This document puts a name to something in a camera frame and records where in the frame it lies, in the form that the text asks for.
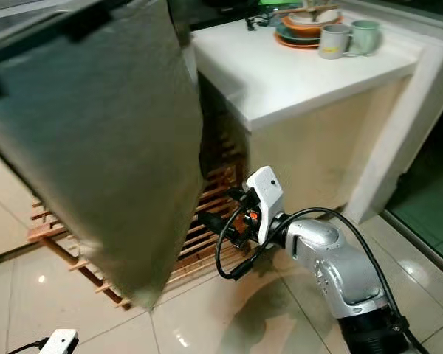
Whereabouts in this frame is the grey mug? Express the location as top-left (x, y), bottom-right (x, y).
top-left (317, 23), bottom-right (354, 60)

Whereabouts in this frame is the beige kitchen cabinet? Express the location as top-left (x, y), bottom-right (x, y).
top-left (0, 144), bottom-right (45, 259)

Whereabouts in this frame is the grey fridge body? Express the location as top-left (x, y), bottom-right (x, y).
top-left (0, 0), bottom-right (104, 41)

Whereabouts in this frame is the white bowl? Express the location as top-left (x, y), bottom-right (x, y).
top-left (292, 6), bottom-right (340, 23)

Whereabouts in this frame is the glass sliding door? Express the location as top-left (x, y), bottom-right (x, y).
top-left (382, 122), bottom-right (443, 272)

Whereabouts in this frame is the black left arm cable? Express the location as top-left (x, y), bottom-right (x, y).
top-left (5, 337), bottom-right (47, 354)

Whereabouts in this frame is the small black gadget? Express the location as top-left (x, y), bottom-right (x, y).
top-left (244, 15), bottom-right (272, 32)

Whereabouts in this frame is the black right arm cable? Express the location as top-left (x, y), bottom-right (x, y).
top-left (214, 206), bottom-right (433, 354)

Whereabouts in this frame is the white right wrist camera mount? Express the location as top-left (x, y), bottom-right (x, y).
top-left (245, 165), bottom-right (286, 247)

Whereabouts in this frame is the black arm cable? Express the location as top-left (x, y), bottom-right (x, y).
top-left (5, 337), bottom-right (47, 354)
top-left (214, 206), bottom-right (433, 354)

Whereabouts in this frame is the white counter cabinet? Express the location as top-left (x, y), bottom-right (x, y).
top-left (186, 11), bottom-right (443, 226)

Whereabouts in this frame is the pale green mug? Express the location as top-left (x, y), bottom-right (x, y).
top-left (349, 18), bottom-right (383, 57)

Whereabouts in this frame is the orange bowl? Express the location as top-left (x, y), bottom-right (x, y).
top-left (282, 13), bottom-right (345, 40)

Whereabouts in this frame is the teal plate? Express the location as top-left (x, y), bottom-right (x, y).
top-left (275, 21), bottom-right (322, 45)

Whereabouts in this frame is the wooden wine rack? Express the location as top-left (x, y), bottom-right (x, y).
top-left (27, 129), bottom-right (246, 309)

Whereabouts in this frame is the orange plate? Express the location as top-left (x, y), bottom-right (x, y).
top-left (273, 29), bottom-right (322, 51)

